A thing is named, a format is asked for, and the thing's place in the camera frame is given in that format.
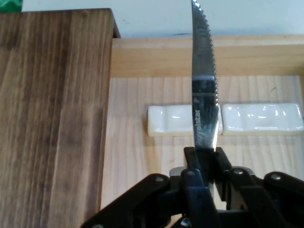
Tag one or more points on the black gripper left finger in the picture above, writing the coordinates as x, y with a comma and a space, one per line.
152, 202

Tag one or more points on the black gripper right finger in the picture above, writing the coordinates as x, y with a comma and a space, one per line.
261, 197

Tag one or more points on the serrated silver table knife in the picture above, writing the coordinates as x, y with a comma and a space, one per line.
204, 95

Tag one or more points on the light wooden drawer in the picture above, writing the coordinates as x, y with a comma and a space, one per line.
133, 166

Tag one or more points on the white ceramic cutlery rest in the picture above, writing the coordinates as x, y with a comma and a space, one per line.
261, 118
166, 121

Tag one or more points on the dark wooden board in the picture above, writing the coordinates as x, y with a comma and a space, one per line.
47, 118

